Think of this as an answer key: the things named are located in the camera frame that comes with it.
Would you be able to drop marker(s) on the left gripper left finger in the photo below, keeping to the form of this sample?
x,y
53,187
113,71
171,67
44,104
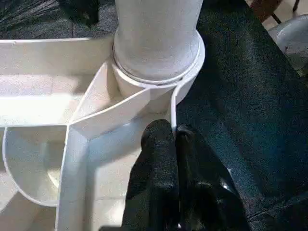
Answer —
x,y
154,183

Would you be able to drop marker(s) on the white plastic table leg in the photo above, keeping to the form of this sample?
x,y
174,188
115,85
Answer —
x,y
156,33

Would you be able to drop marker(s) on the white plastic table top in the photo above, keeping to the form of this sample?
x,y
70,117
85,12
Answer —
x,y
48,120

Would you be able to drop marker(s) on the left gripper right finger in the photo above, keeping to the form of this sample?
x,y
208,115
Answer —
x,y
207,192

